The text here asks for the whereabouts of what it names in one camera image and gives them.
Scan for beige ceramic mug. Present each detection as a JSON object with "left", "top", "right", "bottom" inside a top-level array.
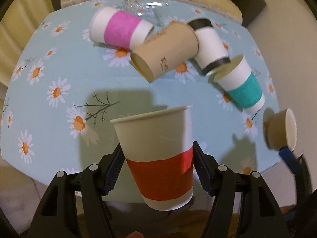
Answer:
[{"left": 263, "top": 108, "right": 298, "bottom": 152}]

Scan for red banded paper cup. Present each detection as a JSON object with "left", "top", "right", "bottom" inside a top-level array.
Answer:
[{"left": 110, "top": 105, "right": 193, "bottom": 211}]

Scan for teal banded paper cup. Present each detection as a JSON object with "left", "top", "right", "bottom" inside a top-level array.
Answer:
[{"left": 213, "top": 54, "right": 265, "bottom": 114}]

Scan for black banded paper cup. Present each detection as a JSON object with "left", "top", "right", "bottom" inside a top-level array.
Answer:
[{"left": 187, "top": 18, "right": 231, "bottom": 75}]

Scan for brown kraft paper cup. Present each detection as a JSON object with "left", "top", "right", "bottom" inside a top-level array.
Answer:
[{"left": 131, "top": 22, "right": 199, "bottom": 82}]

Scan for pink banded paper cup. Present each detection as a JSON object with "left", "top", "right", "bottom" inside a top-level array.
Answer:
[{"left": 89, "top": 6, "right": 154, "bottom": 51}]

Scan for clear glass cup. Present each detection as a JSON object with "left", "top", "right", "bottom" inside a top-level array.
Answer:
[{"left": 123, "top": 0, "right": 169, "bottom": 27}]

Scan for blue daisy tablecloth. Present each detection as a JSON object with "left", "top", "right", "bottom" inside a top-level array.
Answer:
[{"left": 0, "top": 0, "right": 281, "bottom": 204}]

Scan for cream curtain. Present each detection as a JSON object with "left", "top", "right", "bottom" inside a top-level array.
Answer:
[{"left": 1, "top": 0, "right": 53, "bottom": 86}]

